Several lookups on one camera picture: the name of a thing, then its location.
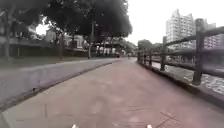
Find dark wooden railing fence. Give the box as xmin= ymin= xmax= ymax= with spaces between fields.
xmin=136 ymin=18 xmax=224 ymax=87

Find grey concrete kerb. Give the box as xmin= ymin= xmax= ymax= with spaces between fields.
xmin=137 ymin=60 xmax=224 ymax=109

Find low grey concrete wall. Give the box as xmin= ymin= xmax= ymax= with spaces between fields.
xmin=0 ymin=57 xmax=123 ymax=109

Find river water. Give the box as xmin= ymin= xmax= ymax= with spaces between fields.
xmin=151 ymin=59 xmax=224 ymax=96

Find row of trees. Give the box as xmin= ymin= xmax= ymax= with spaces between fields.
xmin=0 ymin=0 xmax=138 ymax=62

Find tall pale apartment buildings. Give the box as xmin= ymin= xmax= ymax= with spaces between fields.
xmin=165 ymin=8 xmax=224 ymax=51

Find reddish paved path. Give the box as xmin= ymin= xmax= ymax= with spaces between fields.
xmin=1 ymin=58 xmax=224 ymax=128

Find grass strip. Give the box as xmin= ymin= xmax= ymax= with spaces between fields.
xmin=0 ymin=55 xmax=118 ymax=70

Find low building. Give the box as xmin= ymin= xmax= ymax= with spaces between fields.
xmin=0 ymin=28 xmax=126 ymax=58

